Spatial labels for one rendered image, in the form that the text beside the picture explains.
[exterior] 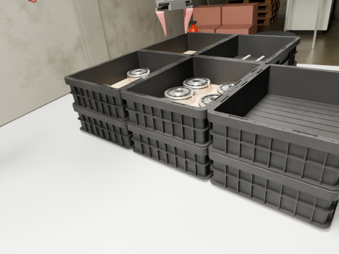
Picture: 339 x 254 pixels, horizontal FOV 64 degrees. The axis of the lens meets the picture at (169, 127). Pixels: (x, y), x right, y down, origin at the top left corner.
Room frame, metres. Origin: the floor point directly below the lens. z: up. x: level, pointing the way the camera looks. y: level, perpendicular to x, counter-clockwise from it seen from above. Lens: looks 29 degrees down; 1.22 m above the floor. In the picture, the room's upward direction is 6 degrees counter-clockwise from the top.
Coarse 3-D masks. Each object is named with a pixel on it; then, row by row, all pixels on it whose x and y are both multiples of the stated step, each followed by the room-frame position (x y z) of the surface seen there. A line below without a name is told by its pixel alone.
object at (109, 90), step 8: (120, 56) 1.16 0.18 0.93; (184, 56) 1.07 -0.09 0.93; (104, 64) 1.09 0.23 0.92; (80, 72) 1.00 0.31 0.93; (152, 72) 0.90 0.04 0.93; (72, 80) 0.91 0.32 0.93; (80, 80) 0.90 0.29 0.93; (136, 80) 0.84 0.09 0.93; (88, 88) 0.86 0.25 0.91; (96, 88) 0.83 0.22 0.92; (104, 88) 0.80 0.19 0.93; (112, 88) 0.78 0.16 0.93; (120, 88) 0.78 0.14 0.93; (120, 96) 0.77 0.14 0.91
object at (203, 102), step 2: (210, 94) 0.81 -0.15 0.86; (212, 94) 0.81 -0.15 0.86; (214, 94) 0.81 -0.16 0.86; (216, 94) 0.81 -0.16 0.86; (218, 94) 0.81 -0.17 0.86; (204, 96) 0.80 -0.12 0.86; (206, 96) 0.80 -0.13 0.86; (208, 96) 0.80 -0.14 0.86; (200, 98) 0.79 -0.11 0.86; (202, 98) 0.79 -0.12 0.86; (204, 98) 0.79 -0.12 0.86; (206, 98) 0.79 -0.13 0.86; (200, 100) 0.78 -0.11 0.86; (202, 100) 0.78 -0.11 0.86; (204, 100) 0.77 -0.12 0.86; (206, 100) 0.77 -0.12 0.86; (200, 102) 0.76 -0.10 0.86; (202, 102) 0.77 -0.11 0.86; (204, 102) 0.76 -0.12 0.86; (206, 102) 0.76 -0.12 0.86; (208, 102) 0.75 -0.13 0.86; (200, 104) 0.75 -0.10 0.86; (202, 104) 0.74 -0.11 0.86; (204, 104) 0.75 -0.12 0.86; (202, 106) 0.74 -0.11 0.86
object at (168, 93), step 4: (172, 88) 0.90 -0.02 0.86; (176, 88) 0.90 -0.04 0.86; (184, 88) 0.89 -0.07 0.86; (188, 88) 0.89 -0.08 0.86; (168, 92) 0.87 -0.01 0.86; (188, 92) 0.85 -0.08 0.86; (168, 96) 0.84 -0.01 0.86; (172, 96) 0.83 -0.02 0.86; (176, 96) 0.83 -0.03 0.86; (180, 96) 0.83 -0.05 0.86; (184, 96) 0.82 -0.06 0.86; (188, 96) 0.82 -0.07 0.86
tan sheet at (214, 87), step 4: (212, 84) 0.98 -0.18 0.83; (212, 88) 0.94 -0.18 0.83; (216, 88) 0.94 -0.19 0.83; (208, 92) 0.91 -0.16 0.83; (212, 92) 0.90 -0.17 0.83; (216, 92) 0.90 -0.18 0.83; (196, 96) 0.88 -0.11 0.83; (200, 96) 0.88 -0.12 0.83; (196, 100) 0.85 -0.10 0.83; (192, 104) 0.82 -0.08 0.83; (196, 104) 0.82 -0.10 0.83
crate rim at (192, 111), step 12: (216, 60) 0.97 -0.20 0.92; (228, 60) 0.94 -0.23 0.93; (240, 60) 0.92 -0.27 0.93; (252, 72) 0.80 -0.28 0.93; (132, 84) 0.80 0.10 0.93; (132, 96) 0.72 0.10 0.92; (144, 96) 0.69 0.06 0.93; (168, 108) 0.63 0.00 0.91; (180, 108) 0.61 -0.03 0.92; (192, 108) 0.59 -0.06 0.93; (204, 108) 0.58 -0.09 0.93
